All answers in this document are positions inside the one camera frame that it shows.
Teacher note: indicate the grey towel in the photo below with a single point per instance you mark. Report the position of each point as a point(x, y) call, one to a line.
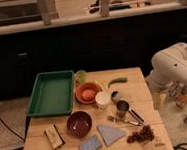
point(110, 134)

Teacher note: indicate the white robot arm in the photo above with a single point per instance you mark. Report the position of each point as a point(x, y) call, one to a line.
point(169, 65)

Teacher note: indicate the green plastic tray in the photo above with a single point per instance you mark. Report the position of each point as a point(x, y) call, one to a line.
point(52, 94)

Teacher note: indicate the green plastic cup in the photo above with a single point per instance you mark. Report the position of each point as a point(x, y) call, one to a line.
point(80, 77)

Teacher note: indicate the orange plastic bowl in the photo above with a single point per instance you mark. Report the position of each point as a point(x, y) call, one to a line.
point(90, 86)

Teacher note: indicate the orange fruit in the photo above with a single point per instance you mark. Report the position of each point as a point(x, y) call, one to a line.
point(87, 95)

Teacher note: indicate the white cup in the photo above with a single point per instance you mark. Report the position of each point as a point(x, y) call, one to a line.
point(102, 99)

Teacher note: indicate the small dark lidded jar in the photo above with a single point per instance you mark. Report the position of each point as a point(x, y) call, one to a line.
point(116, 96)

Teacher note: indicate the green chili pepper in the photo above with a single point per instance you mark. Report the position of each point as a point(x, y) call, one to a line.
point(117, 80)

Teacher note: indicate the metal fork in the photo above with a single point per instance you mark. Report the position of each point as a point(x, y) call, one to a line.
point(115, 119)

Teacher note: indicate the dark purple bowl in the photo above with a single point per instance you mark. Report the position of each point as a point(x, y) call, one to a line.
point(79, 124)

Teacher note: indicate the metal measuring cup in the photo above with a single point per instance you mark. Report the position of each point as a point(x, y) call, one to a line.
point(123, 108)

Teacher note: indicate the blue sponge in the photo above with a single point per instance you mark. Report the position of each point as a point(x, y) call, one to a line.
point(92, 143)

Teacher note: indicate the wooden block brush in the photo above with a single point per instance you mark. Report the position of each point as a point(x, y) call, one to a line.
point(54, 137)

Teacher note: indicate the brown dried bunch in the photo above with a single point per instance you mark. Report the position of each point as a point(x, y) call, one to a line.
point(144, 135)

